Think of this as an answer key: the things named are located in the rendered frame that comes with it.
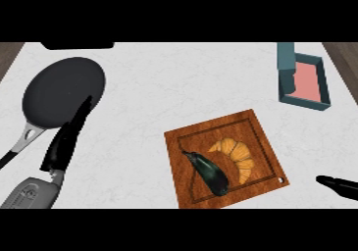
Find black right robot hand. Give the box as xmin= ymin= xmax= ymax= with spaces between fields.
xmin=315 ymin=175 xmax=358 ymax=203

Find black appliance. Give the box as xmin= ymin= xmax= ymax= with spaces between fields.
xmin=38 ymin=42 xmax=115 ymax=51

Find dark grey frying pan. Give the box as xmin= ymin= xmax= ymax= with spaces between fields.
xmin=0 ymin=56 xmax=108 ymax=175

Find dark green eggplant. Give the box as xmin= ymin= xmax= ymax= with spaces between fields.
xmin=179 ymin=150 xmax=231 ymax=197

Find brown wooden cutting board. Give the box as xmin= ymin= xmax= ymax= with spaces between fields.
xmin=163 ymin=108 xmax=291 ymax=210

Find golden croissant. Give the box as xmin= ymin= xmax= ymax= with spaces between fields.
xmin=205 ymin=137 xmax=256 ymax=185

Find teal box with pink inside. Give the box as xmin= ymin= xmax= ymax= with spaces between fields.
xmin=275 ymin=42 xmax=331 ymax=112

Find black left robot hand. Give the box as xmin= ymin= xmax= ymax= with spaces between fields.
xmin=37 ymin=94 xmax=95 ymax=174

